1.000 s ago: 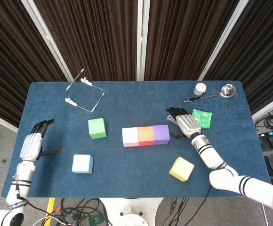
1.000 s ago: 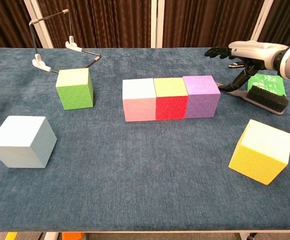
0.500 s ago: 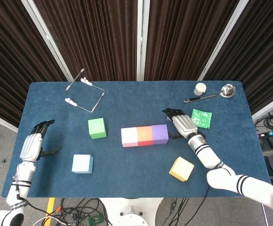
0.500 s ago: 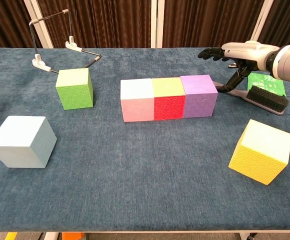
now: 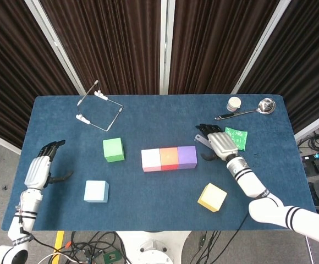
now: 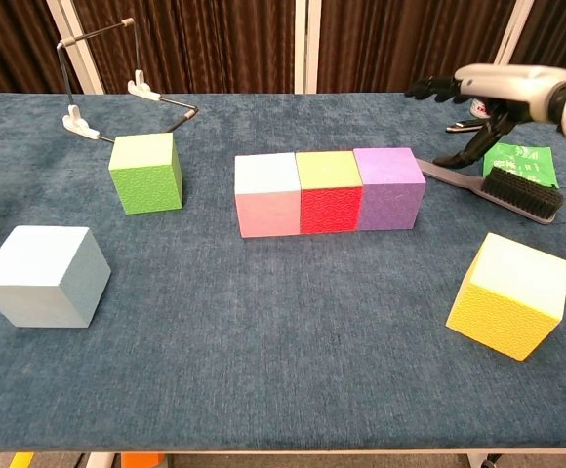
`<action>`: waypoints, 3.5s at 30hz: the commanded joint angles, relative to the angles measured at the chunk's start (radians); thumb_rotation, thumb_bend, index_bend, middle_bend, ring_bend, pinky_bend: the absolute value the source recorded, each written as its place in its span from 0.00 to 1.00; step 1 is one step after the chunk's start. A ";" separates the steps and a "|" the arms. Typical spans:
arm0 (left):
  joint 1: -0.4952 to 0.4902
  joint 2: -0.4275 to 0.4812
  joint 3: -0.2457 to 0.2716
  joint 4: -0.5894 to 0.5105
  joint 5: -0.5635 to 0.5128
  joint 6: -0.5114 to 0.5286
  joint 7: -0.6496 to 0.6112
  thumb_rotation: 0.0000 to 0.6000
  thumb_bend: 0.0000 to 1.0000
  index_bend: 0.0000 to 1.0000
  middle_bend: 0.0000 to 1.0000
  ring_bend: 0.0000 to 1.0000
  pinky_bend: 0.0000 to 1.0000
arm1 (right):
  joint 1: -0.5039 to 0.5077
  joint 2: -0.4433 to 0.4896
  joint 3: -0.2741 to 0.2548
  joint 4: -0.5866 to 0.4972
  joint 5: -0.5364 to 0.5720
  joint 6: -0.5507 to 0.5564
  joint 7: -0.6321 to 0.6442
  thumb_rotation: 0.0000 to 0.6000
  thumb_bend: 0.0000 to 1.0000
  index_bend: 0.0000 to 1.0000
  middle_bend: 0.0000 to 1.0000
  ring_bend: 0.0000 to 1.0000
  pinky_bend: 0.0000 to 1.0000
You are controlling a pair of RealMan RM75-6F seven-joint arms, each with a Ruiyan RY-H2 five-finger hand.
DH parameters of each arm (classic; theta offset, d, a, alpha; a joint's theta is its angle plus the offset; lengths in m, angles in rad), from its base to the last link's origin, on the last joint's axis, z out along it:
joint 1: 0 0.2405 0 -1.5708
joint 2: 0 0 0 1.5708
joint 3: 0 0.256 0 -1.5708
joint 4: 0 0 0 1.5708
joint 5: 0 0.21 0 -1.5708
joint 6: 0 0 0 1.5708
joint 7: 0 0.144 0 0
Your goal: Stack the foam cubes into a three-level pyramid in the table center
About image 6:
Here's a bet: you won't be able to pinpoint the orange cube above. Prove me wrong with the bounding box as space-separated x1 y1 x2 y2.
295 150 365 236

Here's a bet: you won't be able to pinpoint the light blue cube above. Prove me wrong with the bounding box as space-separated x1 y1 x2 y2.
0 224 112 330

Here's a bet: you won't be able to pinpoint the green cube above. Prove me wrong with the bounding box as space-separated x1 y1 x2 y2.
107 131 184 216

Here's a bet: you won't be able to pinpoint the blue fabric table mat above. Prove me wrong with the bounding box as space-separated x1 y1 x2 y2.
0 92 566 452

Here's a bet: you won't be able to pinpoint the metal ladle black handle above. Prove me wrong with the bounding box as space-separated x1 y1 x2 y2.
446 119 487 134

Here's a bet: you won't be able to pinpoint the green sachet packet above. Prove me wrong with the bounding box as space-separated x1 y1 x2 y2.
481 142 561 189

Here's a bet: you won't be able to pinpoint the yellow cube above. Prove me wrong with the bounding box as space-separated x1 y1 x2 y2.
445 231 566 363

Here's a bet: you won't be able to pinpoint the grey brush black bristles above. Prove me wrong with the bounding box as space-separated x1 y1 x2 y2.
415 156 566 226

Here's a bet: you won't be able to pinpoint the orange plastic object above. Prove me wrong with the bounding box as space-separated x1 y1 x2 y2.
119 452 167 468

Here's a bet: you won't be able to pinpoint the metal wire stand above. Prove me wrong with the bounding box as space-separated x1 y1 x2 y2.
56 17 200 145

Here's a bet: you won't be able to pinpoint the white partition frame post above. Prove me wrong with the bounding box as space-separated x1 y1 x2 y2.
46 0 106 95
294 0 321 95
492 0 536 67

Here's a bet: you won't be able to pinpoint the pink white cube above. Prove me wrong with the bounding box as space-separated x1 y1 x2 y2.
233 152 303 240

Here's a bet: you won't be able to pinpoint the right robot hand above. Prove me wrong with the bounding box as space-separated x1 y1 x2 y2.
404 62 566 168

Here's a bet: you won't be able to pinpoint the purple cube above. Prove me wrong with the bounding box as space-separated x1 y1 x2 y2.
352 146 427 232

